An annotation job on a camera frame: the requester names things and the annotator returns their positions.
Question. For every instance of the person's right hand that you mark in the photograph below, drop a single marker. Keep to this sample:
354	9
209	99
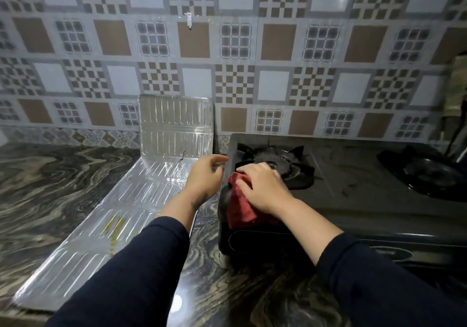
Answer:
266	191

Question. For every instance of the person's left hand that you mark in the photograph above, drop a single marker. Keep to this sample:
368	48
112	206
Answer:
201	177

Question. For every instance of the person's right fingers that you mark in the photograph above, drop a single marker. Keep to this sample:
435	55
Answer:
250	177

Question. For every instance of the person's left thumb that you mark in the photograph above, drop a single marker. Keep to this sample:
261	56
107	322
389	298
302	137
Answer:
218	159

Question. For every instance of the red cleaning cloth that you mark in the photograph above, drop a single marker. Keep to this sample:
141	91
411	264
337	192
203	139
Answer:
239	206

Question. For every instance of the person's right forearm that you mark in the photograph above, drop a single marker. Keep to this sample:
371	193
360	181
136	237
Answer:
357	272

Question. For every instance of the person's left forearm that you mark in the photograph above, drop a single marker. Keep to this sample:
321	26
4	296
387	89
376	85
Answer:
146	261

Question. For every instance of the black burner pan support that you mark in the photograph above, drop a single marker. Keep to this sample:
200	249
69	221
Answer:
427	173
288	162

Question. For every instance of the silver ribbed splash guard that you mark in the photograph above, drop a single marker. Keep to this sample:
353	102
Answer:
146	191

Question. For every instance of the black gas stove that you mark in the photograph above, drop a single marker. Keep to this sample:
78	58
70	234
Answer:
350	199

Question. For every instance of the hanging greenish cloth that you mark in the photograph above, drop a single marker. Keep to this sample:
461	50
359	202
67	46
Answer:
456	82

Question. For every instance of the clear plastic wall hook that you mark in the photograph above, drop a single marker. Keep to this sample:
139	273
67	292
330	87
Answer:
189	20

